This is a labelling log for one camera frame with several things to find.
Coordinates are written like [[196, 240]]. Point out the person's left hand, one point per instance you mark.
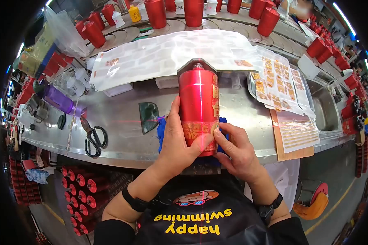
[[171, 150]]

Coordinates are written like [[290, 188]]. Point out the person's right hand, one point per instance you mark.
[[242, 156]]

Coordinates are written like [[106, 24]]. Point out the person's left thumb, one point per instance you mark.
[[202, 143]]

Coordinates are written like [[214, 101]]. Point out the person's left index finger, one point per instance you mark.
[[175, 110]]

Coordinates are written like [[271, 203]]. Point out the person's right fingers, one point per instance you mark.
[[220, 158]]

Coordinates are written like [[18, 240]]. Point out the person's right thumb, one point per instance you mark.
[[221, 141]]

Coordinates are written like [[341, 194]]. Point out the person's right index finger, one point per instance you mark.
[[236, 128]]

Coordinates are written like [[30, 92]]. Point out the red metal bottle gold decal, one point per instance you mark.
[[196, 101]]

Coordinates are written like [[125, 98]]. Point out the dark green rubber squeegee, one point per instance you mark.
[[148, 116]]

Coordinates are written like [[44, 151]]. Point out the white plastic box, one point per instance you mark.
[[167, 82], [118, 90]]

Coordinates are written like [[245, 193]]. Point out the grey metal bottle holder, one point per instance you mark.
[[188, 66]]

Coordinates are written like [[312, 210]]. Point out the clear plastic cup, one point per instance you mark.
[[236, 82]]

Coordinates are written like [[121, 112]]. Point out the large white decal sheet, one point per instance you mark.
[[171, 52]]

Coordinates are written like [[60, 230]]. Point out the stack of gold decal sheets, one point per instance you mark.
[[276, 82]]

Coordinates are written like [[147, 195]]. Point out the white sheet gold strip decals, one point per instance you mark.
[[297, 131]]

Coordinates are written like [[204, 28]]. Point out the brown cardboard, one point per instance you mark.
[[294, 156]]

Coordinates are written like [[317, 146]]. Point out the person's body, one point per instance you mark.
[[202, 220]]

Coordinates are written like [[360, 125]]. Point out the white cloth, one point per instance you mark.
[[283, 180]]

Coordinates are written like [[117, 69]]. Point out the black wrist band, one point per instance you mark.
[[136, 200], [268, 209]]

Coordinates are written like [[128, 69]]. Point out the black scissors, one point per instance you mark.
[[93, 137]]

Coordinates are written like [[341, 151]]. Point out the metal sink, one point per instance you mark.
[[325, 107]]

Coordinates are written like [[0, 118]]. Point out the white plastic card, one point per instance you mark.
[[308, 66]]

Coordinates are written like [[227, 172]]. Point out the row of red bottles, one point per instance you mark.
[[325, 52], [193, 12]]

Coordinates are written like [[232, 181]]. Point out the group of white cups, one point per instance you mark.
[[78, 82]]

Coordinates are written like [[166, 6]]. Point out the white bottle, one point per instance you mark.
[[211, 7], [143, 12], [179, 7], [118, 20]]

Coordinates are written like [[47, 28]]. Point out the orange red stool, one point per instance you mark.
[[314, 203]]

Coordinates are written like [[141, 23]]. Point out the yellow bottle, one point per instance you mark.
[[135, 13]]

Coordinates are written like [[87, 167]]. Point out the black oval object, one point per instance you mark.
[[62, 121]]

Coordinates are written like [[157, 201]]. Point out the white faucet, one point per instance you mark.
[[340, 79]]

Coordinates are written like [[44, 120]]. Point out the purple water bottle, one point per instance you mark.
[[59, 101]]

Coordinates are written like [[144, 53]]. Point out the rack of red bottles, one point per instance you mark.
[[82, 196]]

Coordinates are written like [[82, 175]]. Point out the clear plastic bag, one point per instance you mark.
[[66, 33]]

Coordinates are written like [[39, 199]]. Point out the yellow carton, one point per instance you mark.
[[35, 58]]

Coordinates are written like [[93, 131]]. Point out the blue patterned cloth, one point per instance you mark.
[[36, 176]]

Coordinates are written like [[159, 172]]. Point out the stack of red crates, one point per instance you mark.
[[23, 186]]

